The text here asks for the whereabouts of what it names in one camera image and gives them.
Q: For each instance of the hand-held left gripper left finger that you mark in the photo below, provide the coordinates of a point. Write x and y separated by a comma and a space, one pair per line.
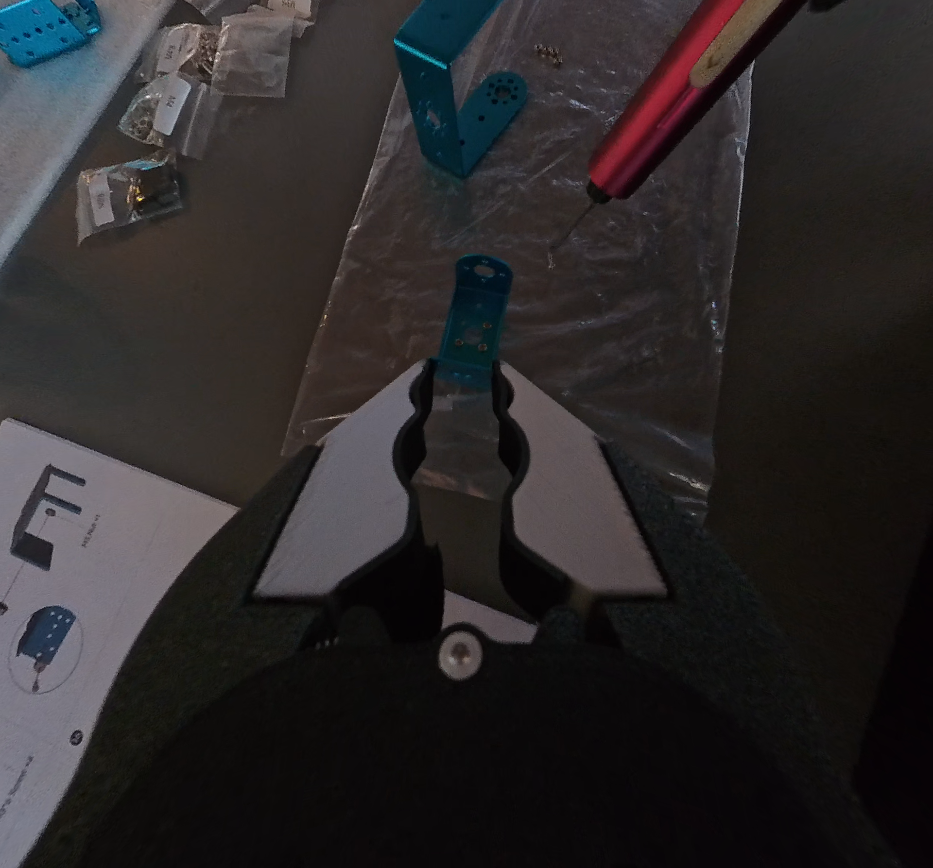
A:
335, 511

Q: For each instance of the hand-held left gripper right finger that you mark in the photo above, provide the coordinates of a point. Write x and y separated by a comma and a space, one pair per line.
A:
576, 511

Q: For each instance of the red electric screwdriver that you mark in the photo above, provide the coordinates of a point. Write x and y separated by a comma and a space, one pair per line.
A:
656, 117

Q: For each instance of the small blue metal bracket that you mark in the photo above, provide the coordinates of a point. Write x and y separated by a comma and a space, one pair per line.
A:
470, 329

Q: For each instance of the dark grey desk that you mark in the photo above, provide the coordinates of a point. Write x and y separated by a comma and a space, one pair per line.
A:
182, 336

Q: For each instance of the clear plastic bag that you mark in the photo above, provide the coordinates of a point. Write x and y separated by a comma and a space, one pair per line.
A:
619, 336

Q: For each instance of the loose small screws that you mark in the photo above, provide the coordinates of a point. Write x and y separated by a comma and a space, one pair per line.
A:
549, 54

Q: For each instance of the white instruction manual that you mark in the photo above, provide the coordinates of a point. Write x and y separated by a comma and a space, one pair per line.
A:
109, 591

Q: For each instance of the pile of small screw bags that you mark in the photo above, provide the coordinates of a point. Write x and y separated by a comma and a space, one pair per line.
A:
248, 45

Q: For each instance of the white foam board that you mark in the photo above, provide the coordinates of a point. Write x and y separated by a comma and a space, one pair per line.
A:
44, 117

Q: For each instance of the large blue U bracket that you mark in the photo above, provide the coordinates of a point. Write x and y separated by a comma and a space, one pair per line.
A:
430, 81

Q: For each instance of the blue perforated bracket assembly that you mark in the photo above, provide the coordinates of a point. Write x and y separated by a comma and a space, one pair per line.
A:
29, 26

